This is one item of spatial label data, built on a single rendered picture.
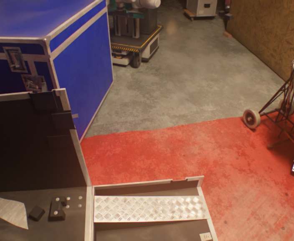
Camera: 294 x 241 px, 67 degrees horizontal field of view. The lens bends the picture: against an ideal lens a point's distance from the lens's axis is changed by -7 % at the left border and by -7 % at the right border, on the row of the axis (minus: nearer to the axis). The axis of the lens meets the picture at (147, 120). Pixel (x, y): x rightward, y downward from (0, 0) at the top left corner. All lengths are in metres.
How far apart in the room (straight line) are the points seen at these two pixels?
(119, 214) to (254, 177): 1.12
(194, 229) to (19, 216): 1.14
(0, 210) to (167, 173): 1.22
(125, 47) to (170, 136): 1.37
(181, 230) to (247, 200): 0.57
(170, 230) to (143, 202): 0.26
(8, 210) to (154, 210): 0.96
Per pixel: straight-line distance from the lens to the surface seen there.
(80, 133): 1.96
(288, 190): 2.13
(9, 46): 1.59
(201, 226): 1.72
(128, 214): 1.60
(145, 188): 1.75
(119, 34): 3.42
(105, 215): 1.57
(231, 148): 2.22
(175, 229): 1.68
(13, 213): 1.75
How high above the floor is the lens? 1.55
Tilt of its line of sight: 41 degrees down
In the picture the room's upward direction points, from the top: straight up
